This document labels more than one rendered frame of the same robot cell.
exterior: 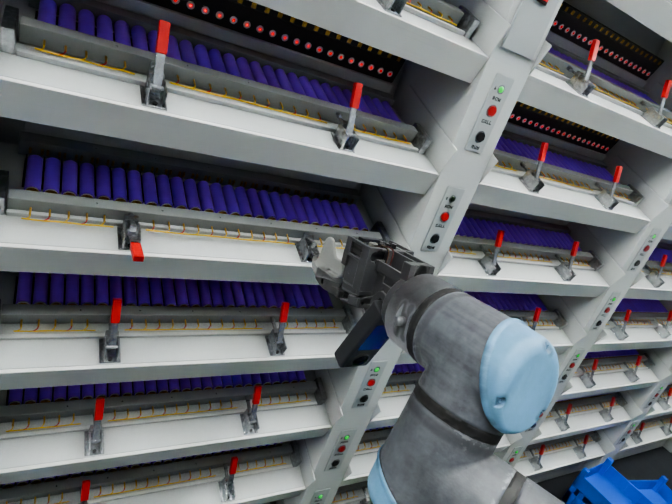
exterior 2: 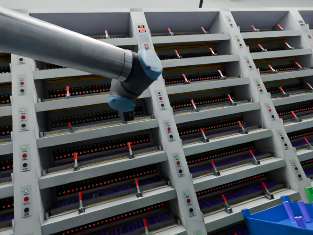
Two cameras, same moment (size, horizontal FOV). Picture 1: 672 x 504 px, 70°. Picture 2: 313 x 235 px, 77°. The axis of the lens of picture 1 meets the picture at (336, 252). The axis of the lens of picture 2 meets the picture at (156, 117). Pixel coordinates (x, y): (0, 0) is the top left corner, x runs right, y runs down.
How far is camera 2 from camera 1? 0.80 m
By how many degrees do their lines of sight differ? 44
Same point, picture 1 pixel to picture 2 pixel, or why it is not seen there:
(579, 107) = (181, 61)
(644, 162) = (234, 69)
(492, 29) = not seen: hidden behind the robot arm
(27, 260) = (47, 141)
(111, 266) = (68, 138)
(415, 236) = (155, 106)
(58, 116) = (49, 107)
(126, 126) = (63, 104)
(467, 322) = not seen: hidden behind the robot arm
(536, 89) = (163, 63)
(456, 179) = (156, 88)
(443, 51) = not seen: hidden behind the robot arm
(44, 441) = (65, 215)
